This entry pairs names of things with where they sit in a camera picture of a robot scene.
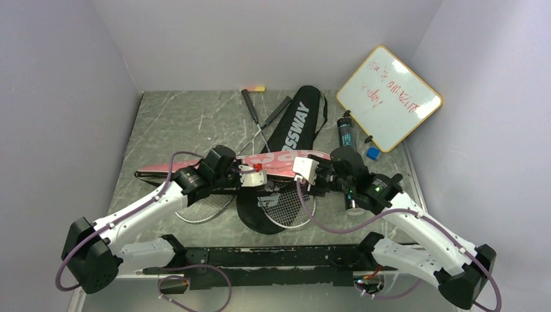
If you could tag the black racket bag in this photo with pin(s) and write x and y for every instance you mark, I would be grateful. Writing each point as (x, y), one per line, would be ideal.
(246, 196)

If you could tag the yellow pink marker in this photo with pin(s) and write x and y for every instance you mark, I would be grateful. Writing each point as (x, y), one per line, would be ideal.
(254, 89)

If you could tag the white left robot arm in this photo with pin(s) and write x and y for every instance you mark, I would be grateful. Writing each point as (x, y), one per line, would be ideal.
(96, 252)

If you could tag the white racket right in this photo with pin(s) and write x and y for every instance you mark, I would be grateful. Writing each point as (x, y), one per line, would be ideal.
(278, 206)

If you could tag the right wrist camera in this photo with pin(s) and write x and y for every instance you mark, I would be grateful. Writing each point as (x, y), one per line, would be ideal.
(305, 169)

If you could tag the black shuttlecock tube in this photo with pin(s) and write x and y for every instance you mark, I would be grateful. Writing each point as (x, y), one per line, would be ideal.
(347, 139)

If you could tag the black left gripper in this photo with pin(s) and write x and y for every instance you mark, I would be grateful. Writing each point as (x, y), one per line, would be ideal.
(237, 182)

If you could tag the white racket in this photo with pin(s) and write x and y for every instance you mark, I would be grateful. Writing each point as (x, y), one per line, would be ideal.
(278, 206)
(207, 209)

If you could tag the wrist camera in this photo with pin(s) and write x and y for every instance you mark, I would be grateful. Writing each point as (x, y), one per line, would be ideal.
(305, 169)
(252, 175)

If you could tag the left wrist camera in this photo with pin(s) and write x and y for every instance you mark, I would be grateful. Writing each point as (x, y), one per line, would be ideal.
(252, 175)

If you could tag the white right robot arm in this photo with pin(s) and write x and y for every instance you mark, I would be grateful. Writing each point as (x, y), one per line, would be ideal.
(456, 267)

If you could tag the pink racket bag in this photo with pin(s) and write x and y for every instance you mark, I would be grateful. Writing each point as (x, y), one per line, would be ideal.
(278, 165)

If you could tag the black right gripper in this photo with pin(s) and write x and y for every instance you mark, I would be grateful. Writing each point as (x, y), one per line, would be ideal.
(316, 189)

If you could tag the white racket left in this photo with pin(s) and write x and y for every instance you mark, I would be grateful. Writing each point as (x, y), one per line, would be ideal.
(207, 209)

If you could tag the whiteboard with yellow frame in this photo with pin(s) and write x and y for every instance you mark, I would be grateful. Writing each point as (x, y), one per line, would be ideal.
(387, 99)

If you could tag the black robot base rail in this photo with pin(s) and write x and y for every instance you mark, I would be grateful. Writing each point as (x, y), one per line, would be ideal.
(339, 265)

